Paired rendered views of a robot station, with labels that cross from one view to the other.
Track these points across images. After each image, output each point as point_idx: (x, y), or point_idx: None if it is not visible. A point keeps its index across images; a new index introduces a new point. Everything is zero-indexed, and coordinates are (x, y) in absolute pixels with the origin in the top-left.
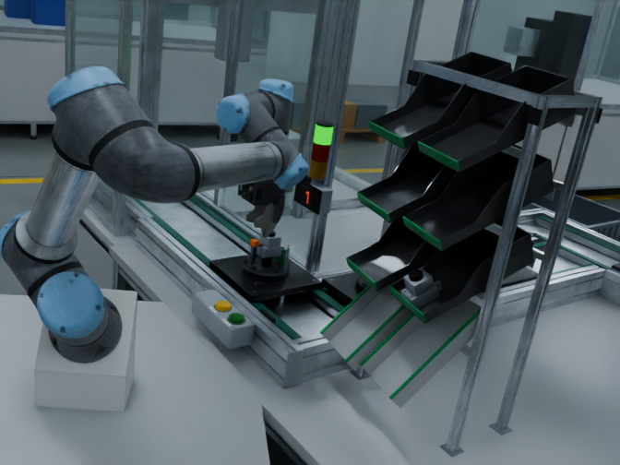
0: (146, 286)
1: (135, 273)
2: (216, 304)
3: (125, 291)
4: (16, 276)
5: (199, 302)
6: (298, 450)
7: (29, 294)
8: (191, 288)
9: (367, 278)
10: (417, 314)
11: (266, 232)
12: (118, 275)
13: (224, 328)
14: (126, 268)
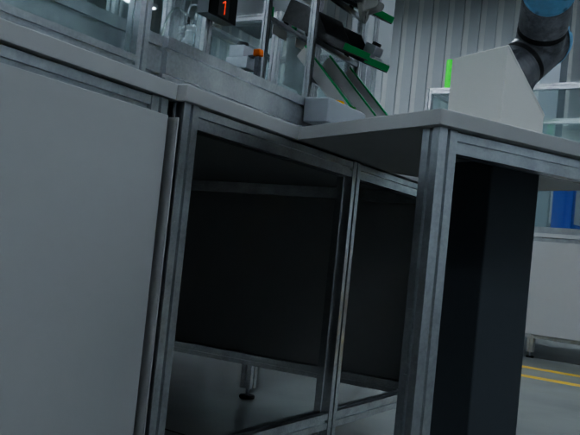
0: (272, 119)
1: (251, 109)
2: (341, 101)
3: (461, 56)
4: (570, 17)
5: (337, 104)
6: (411, 176)
7: (566, 33)
8: (274, 111)
9: (365, 52)
10: (384, 67)
11: (366, 19)
12: (195, 135)
13: (360, 117)
14: (233, 108)
